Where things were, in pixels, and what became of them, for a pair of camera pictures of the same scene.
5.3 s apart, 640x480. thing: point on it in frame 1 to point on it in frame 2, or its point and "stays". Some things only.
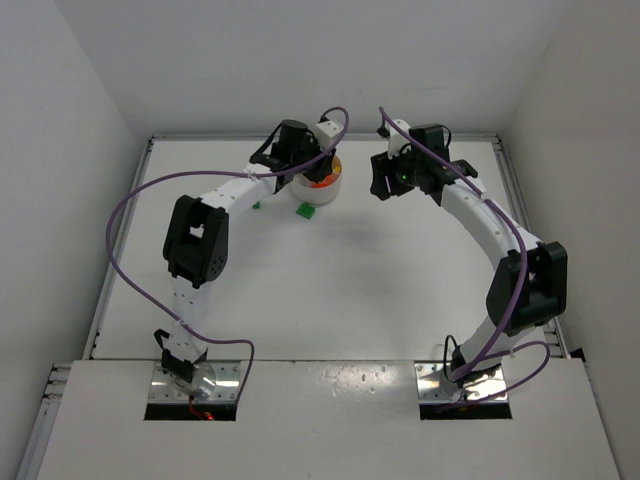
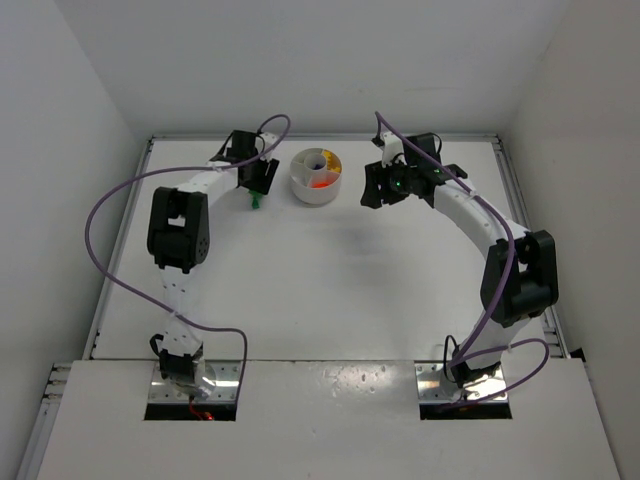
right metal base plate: x=433 y=388 stays
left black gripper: x=323 y=167 to x=265 y=176
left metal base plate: x=211 y=382 stays
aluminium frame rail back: x=206 y=137 stays
